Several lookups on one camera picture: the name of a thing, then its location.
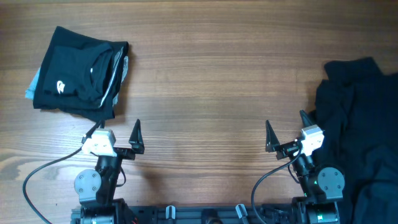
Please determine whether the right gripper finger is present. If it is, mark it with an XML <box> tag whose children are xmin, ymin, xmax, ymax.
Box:
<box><xmin>266</xmin><ymin>120</ymin><xmax>280</xmax><ymax>152</ymax></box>
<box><xmin>299</xmin><ymin>110</ymin><xmax>317</xmax><ymax>128</ymax></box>

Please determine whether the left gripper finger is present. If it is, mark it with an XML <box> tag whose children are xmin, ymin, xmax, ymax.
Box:
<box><xmin>129</xmin><ymin>119</ymin><xmax>145</xmax><ymax>154</ymax></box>
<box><xmin>81</xmin><ymin>120</ymin><xmax>105</xmax><ymax>144</ymax></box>

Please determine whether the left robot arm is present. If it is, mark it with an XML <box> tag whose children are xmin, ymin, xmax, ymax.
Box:
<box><xmin>71</xmin><ymin>120</ymin><xmax>145</xmax><ymax>224</ymax></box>

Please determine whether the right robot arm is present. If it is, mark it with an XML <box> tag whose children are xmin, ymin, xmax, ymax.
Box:
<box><xmin>266</xmin><ymin>110</ymin><xmax>345</xmax><ymax>223</ymax></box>

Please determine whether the pile of black clothes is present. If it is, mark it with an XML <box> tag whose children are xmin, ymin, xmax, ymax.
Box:
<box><xmin>313</xmin><ymin>57</ymin><xmax>397</xmax><ymax>223</ymax></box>

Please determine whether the folded black shirt with logo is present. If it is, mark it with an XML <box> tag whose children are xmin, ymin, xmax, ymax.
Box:
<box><xmin>33</xmin><ymin>26</ymin><xmax>129</xmax><ymax>121</ymax></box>

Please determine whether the folded grey garment underneath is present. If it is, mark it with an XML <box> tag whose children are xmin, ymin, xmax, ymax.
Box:
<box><xmin>25</xmin><ymin>56</ymin><xmax>129</xmax><ymax>106</ymax></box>

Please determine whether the right black cable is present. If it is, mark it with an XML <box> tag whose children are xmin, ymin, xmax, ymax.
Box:
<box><xmin>250</xmin><ymin>146</ymin><xmax>304</xmax><ymax>224</ymax></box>

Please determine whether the black cable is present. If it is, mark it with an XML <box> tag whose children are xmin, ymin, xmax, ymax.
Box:
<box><xmin>22</xmin><ymin>146</ymin><xmax>85</xmax><ymax>224</ymax></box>
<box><xmin>250</xmin><ymin>146</ymin><xmax>304</xmax><ymax>224</ymax></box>

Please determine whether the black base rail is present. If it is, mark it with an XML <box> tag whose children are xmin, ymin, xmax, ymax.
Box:
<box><xmin>70</xmin><ymin>203</ymin><xmax>341</xmax><ymax>224</ymax></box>

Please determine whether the left black cable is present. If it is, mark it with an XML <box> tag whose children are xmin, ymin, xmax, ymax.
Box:
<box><xmin>22</xmin><ymin>146</ymin><xmax>85</xmax><ymax>224</ymax></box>

